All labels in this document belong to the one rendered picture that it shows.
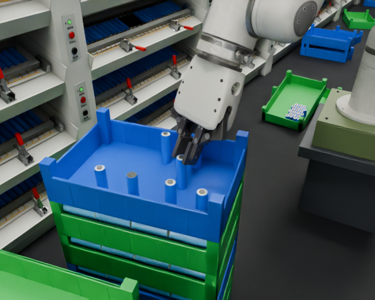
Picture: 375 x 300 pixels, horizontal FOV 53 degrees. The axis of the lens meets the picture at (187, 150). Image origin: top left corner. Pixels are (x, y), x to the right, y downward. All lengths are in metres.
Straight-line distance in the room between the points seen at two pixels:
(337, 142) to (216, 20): 0.70
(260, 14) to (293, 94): 1.46
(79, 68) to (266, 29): 0.70
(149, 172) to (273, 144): 1.05
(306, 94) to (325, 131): 0.83
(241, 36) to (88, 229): 0.40
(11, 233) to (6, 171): 0.20
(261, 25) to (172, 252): 0.37
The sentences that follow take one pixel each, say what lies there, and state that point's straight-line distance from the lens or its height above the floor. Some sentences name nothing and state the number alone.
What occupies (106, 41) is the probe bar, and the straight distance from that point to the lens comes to 1.25.
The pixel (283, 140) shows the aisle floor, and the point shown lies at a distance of 1.73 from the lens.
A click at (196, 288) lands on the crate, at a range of 0.68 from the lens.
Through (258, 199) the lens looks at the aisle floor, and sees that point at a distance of 1.39.
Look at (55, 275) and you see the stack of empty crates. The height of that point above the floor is 0.44.
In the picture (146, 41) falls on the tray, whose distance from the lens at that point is 1.35.
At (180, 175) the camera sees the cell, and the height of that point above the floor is 0.52.
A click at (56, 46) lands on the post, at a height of 0.58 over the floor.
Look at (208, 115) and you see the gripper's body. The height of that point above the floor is 0.63.
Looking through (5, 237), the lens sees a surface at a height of 0.10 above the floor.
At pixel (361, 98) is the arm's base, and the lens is 1.21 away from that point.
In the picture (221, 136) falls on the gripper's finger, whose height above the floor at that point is 0.60.
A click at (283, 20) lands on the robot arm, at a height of 0.78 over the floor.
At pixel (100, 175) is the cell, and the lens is 0.62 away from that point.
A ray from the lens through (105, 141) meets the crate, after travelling 0.79.
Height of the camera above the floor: 0.91
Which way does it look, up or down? 35 degrees down
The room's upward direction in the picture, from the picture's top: straight up
